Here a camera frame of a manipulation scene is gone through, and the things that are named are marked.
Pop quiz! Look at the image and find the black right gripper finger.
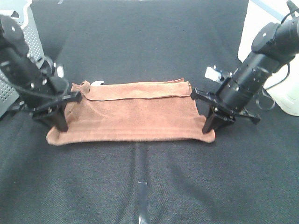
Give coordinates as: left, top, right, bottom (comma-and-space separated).
190, 88, 210, 102
202, 107, 214, 133

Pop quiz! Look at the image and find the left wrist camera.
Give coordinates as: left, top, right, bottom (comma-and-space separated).
40, 56, 64, 78

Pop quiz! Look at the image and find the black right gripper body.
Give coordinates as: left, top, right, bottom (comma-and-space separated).
205, 92, 262, 129

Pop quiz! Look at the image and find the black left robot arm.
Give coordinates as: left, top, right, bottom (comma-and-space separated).
0, 15, 82, 132

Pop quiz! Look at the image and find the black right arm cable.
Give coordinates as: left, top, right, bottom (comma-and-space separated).
255, 0, 299, 111

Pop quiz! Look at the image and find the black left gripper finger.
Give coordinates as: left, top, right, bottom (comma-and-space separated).
50, 104, 68, 132
54, 91, 82, 103

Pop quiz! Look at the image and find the pale green storage box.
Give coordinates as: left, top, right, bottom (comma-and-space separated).
238, 0, 299, 116

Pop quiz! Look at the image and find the grey tape strip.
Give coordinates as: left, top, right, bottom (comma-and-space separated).
138, 182, 150, 224

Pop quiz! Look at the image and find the grey perforated plastic basket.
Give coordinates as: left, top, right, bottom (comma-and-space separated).
0, 0, 44, 116

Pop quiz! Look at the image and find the black table cloth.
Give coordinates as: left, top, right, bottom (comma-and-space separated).
0, 0, 299, 224

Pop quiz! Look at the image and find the brown microfiber towel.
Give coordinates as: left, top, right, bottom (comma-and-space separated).
46, 78, 215, 146

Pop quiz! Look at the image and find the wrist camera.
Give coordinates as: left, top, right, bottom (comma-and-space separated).
40, 56, 64, 78
205, 65, 233, 84

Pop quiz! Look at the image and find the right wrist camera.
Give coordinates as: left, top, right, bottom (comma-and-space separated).
205, 65, 233, 84

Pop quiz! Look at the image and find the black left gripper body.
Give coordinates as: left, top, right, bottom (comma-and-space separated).
22, 77, 69, 126

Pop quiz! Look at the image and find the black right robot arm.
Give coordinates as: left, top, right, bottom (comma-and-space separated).
191, 18, 299, 133

